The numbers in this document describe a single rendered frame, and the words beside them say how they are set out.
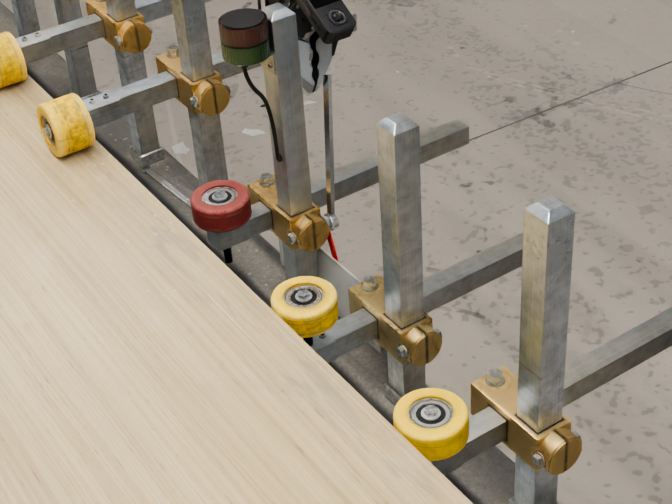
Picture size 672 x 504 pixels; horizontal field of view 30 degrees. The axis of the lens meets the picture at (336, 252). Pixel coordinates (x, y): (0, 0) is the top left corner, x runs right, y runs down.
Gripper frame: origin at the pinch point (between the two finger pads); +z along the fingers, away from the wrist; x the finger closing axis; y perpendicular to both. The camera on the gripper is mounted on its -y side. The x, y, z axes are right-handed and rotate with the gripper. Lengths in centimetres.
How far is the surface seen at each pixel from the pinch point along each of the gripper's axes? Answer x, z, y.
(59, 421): 52, 11, -28
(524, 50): -154, 101, 131
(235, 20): 13.5, -16.3, -5.4
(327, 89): -0.4, -0.4, -2.6
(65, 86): 9, 31, 77
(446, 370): -46, 101, 31
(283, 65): 8.5, -9.1, -7.2
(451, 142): -21.1, 16.0, -3.0
